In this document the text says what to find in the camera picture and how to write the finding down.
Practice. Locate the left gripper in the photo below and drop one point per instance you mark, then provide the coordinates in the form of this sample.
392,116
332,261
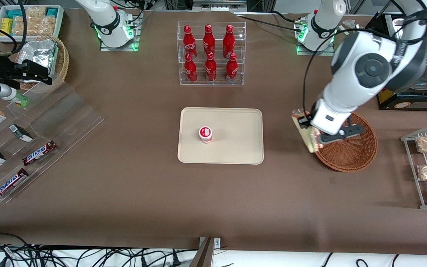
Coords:
304,120

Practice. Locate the triangle sandwich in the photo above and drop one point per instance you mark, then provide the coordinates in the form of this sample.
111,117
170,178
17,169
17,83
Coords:
312,144

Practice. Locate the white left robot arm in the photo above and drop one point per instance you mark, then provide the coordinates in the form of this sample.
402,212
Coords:
373,68

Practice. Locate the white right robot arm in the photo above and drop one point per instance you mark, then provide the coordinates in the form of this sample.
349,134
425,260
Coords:
106,22

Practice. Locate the light wicker basket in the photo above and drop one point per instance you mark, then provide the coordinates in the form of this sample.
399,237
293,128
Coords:
62,63

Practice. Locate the brown wicker basket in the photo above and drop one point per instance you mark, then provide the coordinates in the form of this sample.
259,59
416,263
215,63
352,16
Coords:
354,157

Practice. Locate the beige plastic tray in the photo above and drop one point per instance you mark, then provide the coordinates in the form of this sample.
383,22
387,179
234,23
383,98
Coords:
235,141

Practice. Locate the silver foil snack pack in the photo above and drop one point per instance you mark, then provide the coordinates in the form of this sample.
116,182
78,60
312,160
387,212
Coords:
39,52

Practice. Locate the green white drink bottle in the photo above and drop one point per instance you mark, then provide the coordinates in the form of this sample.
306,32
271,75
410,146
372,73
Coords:
20,100

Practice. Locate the clear bag of crackers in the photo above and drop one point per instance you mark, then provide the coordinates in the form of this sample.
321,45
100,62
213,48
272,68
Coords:
22,26
33,14
46,26

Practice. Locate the clear acrylic stepped display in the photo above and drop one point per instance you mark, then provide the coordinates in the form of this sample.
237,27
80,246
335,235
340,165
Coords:
69,118

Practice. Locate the yellow snack box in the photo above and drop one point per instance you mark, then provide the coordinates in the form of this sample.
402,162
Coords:
6,26

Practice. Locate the white plastic bin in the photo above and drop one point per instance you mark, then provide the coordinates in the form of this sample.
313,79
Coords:
59,22

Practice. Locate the teal snack box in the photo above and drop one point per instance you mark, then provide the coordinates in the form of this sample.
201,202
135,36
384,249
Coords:
13,14
52,12

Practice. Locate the snickers chocolate bar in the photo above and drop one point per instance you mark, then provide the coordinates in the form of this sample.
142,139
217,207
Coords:
39,152
10,184

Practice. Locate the yellow emergency stop panel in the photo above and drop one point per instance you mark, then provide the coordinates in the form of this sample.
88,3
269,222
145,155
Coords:
384,97

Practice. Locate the red cola bottle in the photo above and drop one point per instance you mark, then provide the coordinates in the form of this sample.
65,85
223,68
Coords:
210,67
228,39
190,68
209,39
188,40
231,68

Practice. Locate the red white yogurt cup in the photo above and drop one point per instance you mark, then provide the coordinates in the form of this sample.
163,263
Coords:
205,134

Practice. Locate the clear acrylic bottle rack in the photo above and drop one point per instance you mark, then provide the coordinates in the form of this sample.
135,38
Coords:
198,83

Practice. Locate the brown table cover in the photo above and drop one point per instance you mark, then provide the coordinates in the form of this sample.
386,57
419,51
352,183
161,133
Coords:
132,193

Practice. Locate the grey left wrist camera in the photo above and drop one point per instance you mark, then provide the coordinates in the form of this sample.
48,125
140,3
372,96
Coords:
341,135

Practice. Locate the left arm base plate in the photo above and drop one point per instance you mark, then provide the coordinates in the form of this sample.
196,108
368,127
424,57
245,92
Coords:
315,53

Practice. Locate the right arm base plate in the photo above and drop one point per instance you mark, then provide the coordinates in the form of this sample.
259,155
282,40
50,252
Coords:
135,40

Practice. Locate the aluminium frame bar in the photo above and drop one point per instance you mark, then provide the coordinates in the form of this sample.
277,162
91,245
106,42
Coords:
219,4

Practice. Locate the metal mount post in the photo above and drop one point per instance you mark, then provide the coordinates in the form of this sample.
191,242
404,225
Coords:
206,254

